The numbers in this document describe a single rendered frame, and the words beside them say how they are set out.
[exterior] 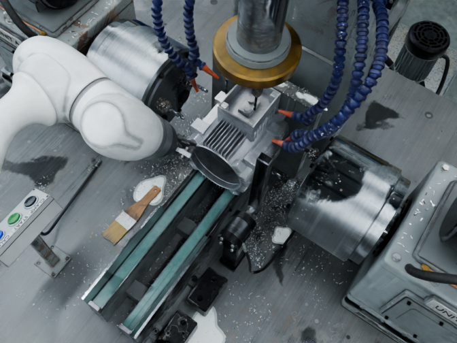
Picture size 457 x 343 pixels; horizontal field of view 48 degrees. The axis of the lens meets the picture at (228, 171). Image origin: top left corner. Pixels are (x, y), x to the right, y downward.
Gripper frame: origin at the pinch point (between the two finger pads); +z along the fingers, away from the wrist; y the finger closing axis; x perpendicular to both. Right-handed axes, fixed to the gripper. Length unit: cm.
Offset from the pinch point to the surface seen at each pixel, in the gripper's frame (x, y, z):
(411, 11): -116, -11, 193
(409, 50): -66, -27, 87
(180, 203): 14.4, -1.9, 13.0
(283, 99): -21.2, -12.0, 9.2
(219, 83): -17.2, 6.3, 16.3
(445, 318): 2, -66, 0
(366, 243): -2.5, -45.2, 2.1
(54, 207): 26.5, 16.4, -9.8
